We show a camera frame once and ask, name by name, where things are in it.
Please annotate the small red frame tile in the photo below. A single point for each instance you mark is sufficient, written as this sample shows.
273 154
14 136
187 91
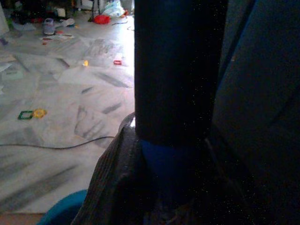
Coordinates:
114 62

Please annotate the red plastic bag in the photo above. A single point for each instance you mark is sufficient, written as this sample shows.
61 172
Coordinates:
102 19

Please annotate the green square frame tile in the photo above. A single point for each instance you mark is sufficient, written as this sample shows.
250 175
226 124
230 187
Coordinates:
20 116

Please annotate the dark blue board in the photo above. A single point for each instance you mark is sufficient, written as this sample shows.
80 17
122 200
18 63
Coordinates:
262 93

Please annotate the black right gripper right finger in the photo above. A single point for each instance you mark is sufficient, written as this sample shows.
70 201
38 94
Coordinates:
225 187

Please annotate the white plastic bag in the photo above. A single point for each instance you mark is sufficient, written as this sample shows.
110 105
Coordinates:
113 9

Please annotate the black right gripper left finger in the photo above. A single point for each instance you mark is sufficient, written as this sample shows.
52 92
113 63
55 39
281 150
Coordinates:
110 164

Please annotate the teal plastic tub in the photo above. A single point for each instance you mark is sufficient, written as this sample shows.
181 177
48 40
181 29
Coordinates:
65 208

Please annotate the white paper sheet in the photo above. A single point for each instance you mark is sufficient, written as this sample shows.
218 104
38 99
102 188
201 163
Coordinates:
57 37

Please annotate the small yellow toy piece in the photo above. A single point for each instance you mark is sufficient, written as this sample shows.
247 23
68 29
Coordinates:
86 63

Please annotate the grey sneaker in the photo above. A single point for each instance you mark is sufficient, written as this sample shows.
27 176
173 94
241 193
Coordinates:
48 26

